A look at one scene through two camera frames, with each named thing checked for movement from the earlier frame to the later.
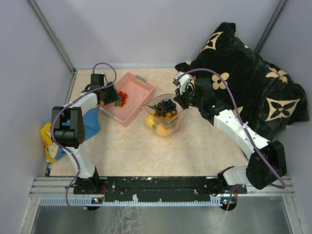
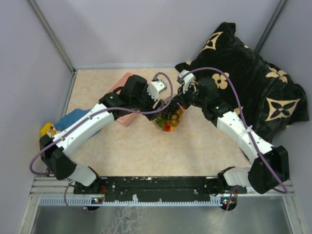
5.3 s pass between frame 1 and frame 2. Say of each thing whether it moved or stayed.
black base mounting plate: stayed
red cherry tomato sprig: moved
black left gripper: moved
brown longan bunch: moved
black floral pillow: stayed
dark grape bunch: stayed
